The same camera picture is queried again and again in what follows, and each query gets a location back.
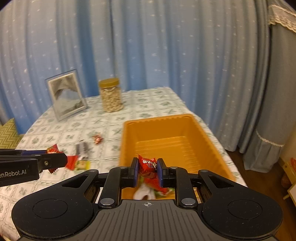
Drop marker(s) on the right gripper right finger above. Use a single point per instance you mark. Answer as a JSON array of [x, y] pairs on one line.
[[181, 181]]

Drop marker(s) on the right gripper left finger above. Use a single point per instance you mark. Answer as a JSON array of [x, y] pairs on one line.
[[114, 181]]

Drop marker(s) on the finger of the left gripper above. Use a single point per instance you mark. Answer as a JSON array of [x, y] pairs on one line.
[[6, 152], [49, 162]]

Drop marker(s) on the red square snack packet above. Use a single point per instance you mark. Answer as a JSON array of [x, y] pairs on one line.
[[71, 162]]

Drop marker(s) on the green white snack bag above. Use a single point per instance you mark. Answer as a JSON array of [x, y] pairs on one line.
[[145, 192]]

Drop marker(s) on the small red snack packet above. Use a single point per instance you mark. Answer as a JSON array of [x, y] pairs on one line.
[[147, 167]]

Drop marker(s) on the yellow red candy packet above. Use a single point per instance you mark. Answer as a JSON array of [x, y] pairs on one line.
[[82, 165]]

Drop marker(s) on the clear black snack packet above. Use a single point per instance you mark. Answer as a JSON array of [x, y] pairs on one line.
[[82, 150]]

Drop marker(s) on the small red foil candy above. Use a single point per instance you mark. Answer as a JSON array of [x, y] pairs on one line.
[[97, 138]]

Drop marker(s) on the red snack bag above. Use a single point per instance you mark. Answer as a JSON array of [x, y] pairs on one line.
[[154, 184]]

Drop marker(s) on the green zigzag cushion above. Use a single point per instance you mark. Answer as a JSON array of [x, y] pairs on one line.
[[9, 136]]

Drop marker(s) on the orange plastic tray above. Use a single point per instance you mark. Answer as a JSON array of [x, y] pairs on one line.
[[178, 139]]

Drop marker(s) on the floral white tablecloth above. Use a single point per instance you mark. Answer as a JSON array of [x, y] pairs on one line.
[[47, 131]]

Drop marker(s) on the blue framed sand picture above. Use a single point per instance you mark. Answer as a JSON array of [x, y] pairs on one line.
[[66, 95]]

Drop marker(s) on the cashew jar gold lid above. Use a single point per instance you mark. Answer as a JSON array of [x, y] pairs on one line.
[[110, 92]]

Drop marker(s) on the grey lace-trimmed cover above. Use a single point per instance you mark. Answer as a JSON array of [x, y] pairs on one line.
[[276, 119]]

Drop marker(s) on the blue star curtain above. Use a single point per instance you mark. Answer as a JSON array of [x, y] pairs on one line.
[[213, 54]]

